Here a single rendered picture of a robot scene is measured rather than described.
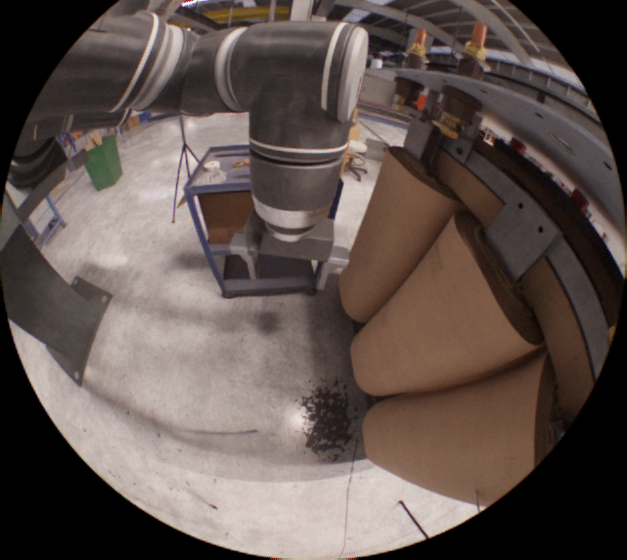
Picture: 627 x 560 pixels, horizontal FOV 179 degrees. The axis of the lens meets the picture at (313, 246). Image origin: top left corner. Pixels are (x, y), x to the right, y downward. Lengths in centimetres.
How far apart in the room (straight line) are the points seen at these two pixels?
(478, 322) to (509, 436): 26
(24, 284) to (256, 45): 167
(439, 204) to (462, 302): 30
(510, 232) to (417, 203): 32
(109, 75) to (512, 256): 57
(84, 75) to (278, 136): 18
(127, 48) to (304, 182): 21
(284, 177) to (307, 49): 12
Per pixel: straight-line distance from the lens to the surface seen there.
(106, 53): 20
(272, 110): 18
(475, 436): 55
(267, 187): 21
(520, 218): 43
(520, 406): 49
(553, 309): 52
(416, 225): 67
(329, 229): 30
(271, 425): 129
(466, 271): 46
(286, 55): 17
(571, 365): 54
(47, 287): 175
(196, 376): 139
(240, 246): 34
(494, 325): 44
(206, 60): 22
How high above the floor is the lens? 128
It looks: 47 degrees down
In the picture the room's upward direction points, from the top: 11 degrees clockwise
